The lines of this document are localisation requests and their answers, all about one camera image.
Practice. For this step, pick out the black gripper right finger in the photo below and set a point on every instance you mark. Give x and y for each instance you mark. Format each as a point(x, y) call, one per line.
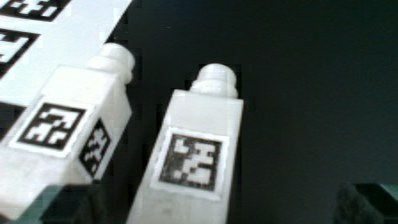
point(366, 204)

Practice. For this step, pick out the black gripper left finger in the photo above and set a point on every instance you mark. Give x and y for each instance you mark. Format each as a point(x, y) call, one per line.
point(67, 205)

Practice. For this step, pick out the white table leg with tags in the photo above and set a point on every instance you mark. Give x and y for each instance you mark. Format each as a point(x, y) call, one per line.
point(184, 188)

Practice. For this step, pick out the white table leg near plate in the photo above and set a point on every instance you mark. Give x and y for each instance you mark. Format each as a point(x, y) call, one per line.
point(58, 143)

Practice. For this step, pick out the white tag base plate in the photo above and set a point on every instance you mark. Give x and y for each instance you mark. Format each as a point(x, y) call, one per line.
point(53, 31)

